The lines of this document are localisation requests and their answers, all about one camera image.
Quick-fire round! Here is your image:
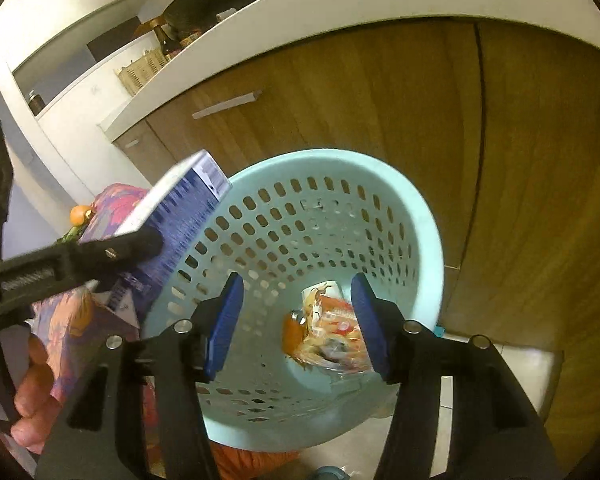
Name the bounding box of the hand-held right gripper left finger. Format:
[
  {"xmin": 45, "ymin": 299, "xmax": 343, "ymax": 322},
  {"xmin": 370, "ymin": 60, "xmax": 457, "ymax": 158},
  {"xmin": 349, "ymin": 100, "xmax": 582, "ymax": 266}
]
[{"xmin": 35, "ymin": 271, "xmax": 245, "ymax": 480}]

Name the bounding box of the person's left hand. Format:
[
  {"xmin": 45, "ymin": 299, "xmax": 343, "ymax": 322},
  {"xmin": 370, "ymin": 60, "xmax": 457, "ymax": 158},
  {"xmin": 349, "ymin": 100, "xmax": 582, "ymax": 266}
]
[{"xmin": 11, "ymin": 335, "xmax": 57, "ymax": 456}]

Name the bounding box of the light blue perforated plastic basket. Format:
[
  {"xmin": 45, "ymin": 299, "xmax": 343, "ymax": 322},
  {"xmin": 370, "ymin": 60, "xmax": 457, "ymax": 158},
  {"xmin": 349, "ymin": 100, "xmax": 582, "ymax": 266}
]
[{"xmin": 140, "ymin": 148, "xmax": 444, "ymax": 453}]

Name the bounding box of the green vegetable leaf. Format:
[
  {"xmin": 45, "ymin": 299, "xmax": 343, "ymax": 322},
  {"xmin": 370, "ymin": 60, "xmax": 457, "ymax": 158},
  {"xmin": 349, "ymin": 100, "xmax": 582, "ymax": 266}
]
[{"xmin": 55, "ymin": 225, "xmax": 88, "ymax": 248}]

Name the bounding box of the dark sauce bottle red label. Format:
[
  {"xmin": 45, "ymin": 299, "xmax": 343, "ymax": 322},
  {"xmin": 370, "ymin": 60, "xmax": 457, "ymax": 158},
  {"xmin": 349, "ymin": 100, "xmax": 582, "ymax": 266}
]
[{"xmin": 156, "ymin": 21, "xmax": 183, "ymax": 59}]

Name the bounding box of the clear printed snack wrapper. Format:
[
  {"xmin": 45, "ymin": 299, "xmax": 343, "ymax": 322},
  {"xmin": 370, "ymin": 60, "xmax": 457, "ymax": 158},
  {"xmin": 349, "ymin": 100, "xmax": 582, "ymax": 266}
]
[{"xmin": 300, "ymin": 281, "xmax": 375, "ymax": 374}]

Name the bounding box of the white kitchen countertop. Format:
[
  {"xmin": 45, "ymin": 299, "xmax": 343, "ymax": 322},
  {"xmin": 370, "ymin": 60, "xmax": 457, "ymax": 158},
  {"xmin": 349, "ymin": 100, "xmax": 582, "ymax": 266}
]
[{"xmin": 97, "ymin": 0, "xmax": 597, "ymax": 147}]

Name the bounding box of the orange peel piece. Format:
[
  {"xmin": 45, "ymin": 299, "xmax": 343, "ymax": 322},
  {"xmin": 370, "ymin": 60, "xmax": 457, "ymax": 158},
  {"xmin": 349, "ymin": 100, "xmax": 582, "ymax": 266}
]
[{"xmin": 282, "ymin": 312, "xmax": 313, "ymax": 361}]

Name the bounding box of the floral printed blanket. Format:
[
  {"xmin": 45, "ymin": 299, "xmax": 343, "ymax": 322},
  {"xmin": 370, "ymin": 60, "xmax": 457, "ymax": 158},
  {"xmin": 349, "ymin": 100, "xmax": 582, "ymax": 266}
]
[{"xmin": 30, "ymin": 182, "xmax": 301, "ymax": 480}]

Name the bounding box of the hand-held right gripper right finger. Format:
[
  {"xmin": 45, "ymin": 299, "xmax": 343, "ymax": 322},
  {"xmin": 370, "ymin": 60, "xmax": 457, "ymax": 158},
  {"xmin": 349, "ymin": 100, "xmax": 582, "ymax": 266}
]
[{"xmin": 351, "ymin": 272, "xmax": 563, "ymax": 480}]

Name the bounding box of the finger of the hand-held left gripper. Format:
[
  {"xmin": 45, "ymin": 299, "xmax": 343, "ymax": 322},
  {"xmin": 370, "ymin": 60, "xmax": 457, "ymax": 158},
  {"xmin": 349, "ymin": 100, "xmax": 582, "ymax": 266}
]
[{"xmin": 0, "ymin": 230, "xmax": 164, "ymax": 326}]

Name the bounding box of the wicker basket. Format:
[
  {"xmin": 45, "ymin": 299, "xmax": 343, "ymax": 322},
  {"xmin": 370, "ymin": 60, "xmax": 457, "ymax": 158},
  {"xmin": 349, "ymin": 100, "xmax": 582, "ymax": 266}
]
[{"xmin": 114, "ymin": 50, "xmax": 170, "ymax": 97}]

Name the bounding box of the narrow wooden cabinet door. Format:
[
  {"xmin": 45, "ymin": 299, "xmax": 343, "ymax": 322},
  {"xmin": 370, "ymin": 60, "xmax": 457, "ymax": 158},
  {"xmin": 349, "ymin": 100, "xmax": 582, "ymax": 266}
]
[{"xmin": 112, "ymin": 121, "xmax": 177, "ymax": 187}]

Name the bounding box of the wide wooden cabinet door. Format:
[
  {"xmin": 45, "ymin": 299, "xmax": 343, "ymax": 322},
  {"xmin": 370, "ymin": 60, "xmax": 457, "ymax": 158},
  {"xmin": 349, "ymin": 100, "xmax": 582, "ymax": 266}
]
[{"xmin": 145, "ymin": 21, "xmax": 482, "ymax": 272}]

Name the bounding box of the blue and white carton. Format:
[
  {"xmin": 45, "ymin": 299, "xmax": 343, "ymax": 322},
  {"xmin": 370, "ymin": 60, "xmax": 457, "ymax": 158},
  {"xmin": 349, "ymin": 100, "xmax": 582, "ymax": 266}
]
[{"xmin": 80, "ymin": 150, "xmax": 233, "ymax": 328}]

